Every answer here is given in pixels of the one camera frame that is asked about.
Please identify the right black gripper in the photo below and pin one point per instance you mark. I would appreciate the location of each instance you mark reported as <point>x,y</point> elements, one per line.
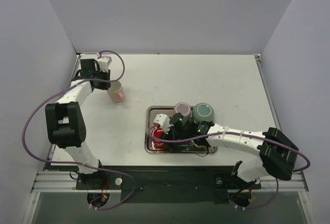
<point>171,133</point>

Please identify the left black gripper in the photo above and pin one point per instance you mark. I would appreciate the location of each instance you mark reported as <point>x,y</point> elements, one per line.
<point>103,84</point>

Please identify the red ceramic mug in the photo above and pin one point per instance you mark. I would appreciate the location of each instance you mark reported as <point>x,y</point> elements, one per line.
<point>157,133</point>

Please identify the pink faceted ceramic mug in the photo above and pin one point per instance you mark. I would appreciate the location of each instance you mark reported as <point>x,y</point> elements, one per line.
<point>115,92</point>

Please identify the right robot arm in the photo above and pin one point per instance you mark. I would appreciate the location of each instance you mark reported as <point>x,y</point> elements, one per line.
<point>274,153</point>

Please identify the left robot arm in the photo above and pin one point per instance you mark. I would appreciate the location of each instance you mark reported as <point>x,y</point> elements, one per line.
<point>65,124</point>

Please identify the lilac ceramic mug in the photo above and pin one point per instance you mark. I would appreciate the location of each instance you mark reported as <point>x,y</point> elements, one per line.
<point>183,108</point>

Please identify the teal speckled ceramic mug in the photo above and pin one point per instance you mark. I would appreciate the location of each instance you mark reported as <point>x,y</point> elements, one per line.
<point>202,112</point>

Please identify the cream ceramic mug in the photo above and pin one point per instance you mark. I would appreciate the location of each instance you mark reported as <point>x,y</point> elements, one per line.
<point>211,149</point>

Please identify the stainless steel tray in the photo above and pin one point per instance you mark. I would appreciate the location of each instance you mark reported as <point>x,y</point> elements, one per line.
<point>169,111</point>

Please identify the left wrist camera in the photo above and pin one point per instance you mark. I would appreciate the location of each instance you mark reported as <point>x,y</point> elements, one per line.
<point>104,62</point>

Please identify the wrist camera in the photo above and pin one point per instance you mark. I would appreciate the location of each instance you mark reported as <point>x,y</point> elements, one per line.
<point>104,62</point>
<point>163,121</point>

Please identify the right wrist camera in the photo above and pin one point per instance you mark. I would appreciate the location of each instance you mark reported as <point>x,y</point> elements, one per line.
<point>163,121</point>

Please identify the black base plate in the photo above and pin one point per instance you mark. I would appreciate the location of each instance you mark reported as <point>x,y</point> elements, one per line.
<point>163,184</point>

